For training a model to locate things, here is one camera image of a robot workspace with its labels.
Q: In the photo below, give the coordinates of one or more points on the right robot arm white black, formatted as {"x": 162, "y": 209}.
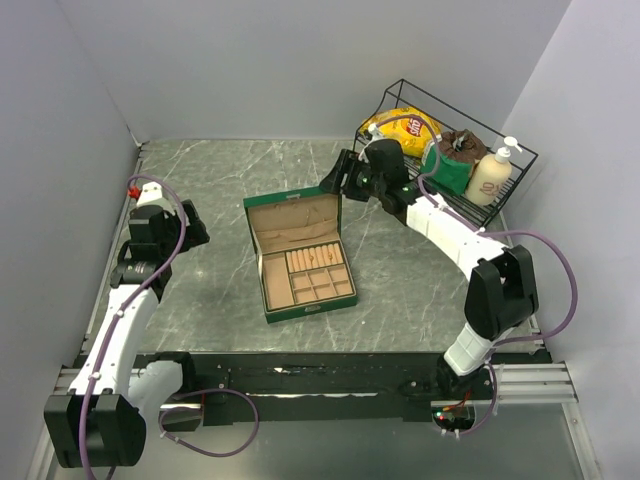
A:
{"x": 502, "y": 290}

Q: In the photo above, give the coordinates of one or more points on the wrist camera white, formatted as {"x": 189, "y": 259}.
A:
{"x": 373, "y": 133}
{"x": 150, "y": 193}

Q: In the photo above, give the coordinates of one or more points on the green jewelry box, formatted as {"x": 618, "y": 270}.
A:
{"x": 291, "y": 220}

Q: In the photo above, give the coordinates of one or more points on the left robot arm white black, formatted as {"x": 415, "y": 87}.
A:
{"x": 103, "y": 417}

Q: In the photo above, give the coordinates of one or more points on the cream lotion pump bottle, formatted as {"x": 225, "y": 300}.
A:
{"x": 491, "y": 173}

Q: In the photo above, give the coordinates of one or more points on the black wire shelf rack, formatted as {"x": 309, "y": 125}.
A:
{"x": 404, "y": 93}

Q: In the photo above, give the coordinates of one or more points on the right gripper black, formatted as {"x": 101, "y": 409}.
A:
{"x": 333, "y": 182}

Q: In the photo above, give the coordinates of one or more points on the green jewelry tray insert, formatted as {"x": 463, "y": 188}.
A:
{"x": 303, "y": 278}

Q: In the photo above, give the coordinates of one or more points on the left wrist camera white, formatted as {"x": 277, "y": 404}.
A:
{"x": 150, "y": 193}

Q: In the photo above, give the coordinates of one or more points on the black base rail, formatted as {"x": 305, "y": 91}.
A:
{"x": 269, "y": 386}

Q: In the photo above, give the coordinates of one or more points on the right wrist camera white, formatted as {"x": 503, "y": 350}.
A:
{"x": 373, "y": 133}

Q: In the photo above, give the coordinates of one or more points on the green brown paper bag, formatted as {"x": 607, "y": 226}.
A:
{"x": 451, "y": 160}

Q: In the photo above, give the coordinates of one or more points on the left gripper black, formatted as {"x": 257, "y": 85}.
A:
{"x": 194, "y": 232}

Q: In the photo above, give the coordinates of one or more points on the yellow Lays chips bag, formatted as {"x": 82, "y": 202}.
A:
{"x": 412, "y": 135}

